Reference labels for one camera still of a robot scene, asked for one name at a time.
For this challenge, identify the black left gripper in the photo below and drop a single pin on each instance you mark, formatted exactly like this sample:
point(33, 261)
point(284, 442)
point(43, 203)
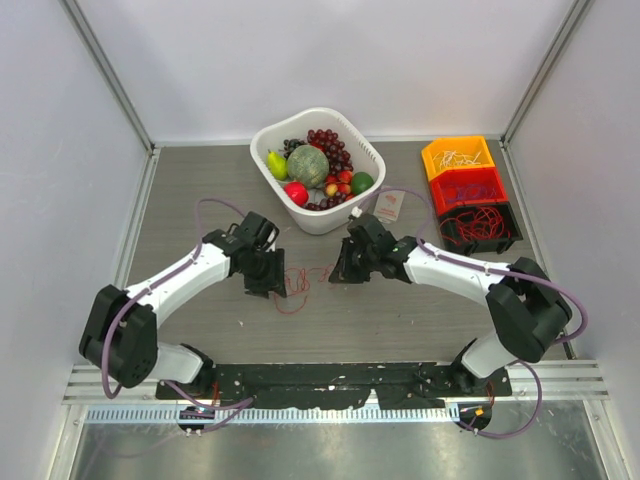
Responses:
point(274, 280)

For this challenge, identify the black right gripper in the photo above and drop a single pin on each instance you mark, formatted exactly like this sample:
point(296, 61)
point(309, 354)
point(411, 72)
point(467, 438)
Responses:
point(344, 272)

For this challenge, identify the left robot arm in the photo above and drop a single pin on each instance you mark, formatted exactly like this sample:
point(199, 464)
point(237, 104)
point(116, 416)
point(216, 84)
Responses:
point(121, 333)

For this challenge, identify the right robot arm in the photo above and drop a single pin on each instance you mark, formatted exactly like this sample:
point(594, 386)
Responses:
point(527, 312)

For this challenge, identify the white red card box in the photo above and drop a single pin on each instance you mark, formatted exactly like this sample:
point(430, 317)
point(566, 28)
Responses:
point(388, 205)

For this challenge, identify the dark red grapes front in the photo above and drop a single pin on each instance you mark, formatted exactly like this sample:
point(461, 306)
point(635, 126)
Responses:
point(327, 203)

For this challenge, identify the green lime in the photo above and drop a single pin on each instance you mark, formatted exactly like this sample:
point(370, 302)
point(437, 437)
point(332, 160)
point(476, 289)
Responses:
point(361, 182)

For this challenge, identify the red yellow cherries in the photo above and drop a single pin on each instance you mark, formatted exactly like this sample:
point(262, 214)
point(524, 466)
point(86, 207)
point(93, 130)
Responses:
point(338, 184)

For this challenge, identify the red apple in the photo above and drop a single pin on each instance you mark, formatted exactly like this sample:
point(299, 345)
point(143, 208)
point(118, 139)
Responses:
point(297, 192)

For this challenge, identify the green pear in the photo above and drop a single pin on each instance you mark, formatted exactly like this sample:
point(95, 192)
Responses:
point(277, 166)

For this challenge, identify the red grape bunch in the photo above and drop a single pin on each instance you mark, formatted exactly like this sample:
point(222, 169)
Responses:
point(330, 143)

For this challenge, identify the white plastic basket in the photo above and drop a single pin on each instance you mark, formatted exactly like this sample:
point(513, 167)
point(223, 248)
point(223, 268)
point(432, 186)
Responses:
point(365, 158)

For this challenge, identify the green melon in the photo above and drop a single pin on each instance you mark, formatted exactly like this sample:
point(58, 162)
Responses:
point(308, 165)

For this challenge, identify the red storage bin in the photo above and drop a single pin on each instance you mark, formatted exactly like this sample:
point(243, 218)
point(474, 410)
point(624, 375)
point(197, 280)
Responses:
point(459, 188)

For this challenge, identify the dark purple grape bunch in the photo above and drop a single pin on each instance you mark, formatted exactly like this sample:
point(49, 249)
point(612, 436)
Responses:
point(289, 145)

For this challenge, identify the yellow storage bin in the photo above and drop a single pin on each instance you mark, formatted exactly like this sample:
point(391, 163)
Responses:
point(455, 153)

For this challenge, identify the black storage bin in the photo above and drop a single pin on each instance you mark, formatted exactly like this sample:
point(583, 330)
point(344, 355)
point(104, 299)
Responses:
point(484, 228)

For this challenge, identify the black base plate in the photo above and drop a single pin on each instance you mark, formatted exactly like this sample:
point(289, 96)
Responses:
point(340, 386)

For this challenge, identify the aluminium rail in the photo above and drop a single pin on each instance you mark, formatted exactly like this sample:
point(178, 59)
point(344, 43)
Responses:
point(553, 381)

